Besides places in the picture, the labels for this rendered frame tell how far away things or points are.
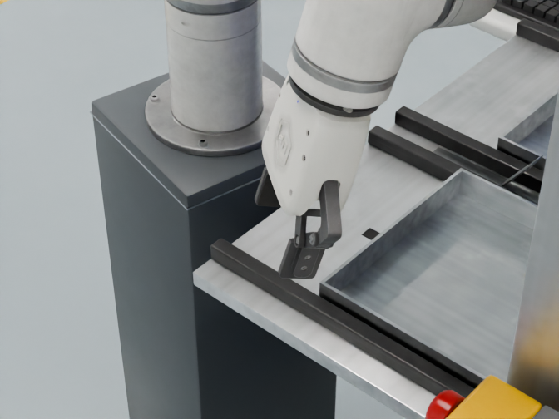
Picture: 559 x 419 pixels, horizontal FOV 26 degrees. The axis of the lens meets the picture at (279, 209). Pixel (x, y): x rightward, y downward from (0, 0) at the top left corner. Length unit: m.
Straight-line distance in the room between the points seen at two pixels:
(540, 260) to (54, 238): 1.90
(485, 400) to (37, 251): 1.82
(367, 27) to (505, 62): 0.83
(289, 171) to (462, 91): 0.70
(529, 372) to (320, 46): 0.34
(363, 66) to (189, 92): 0.66
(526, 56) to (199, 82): 0.48
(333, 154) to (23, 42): 2.55
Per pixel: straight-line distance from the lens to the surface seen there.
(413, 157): 1.48
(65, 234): 2.76
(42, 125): 3.11
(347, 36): 0.88
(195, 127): 1.56
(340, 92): 0.91
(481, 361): 1.26
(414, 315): 1.30
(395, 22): 0.88
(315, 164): 0.93
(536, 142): 1.55
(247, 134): 1.55
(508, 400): 1.03
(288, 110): 0.97
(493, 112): 1.60
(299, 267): 0.99
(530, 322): 1.01
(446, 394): 1.04
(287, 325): 1.28
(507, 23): 1.94
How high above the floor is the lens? 1.79
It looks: 40 degrees down
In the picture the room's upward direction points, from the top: straight up
